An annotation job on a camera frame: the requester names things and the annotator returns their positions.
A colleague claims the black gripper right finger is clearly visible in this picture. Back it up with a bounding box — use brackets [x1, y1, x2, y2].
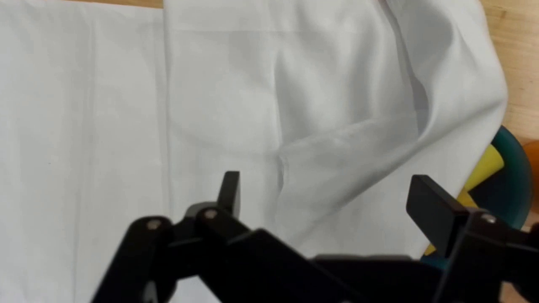
[406, 173, 539, 303]

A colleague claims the teal and orange bowl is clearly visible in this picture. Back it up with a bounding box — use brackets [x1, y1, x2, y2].
[420, 124, 539, 272]

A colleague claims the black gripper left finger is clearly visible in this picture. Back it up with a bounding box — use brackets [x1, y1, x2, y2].
[91, 170, 339, 303]

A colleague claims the white cloth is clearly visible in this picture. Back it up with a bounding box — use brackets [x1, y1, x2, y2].
[0, 0, 511, 303]

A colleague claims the yellow toy block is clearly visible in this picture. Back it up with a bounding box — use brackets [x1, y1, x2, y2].
[423, 143, 507, 257]

